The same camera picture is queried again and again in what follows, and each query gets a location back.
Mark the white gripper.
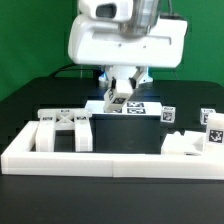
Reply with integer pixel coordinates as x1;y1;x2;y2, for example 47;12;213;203
68;15;187;89

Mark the white chair seat part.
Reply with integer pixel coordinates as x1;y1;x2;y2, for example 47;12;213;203
161;131;205;156

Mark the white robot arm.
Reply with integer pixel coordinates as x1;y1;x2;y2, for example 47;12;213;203
68;0;188;81

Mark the white chair back part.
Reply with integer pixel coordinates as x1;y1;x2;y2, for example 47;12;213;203
35;108;93;152

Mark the white tag sheet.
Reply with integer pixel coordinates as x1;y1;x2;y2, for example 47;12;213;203
85;100;162;116

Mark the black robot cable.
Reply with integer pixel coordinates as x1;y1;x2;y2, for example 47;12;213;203
49;63;101;78

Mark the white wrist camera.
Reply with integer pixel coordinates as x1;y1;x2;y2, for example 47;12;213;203
78;0;134;22

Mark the white U-shaped fence frame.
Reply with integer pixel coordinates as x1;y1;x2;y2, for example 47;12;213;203
1;121;224;180

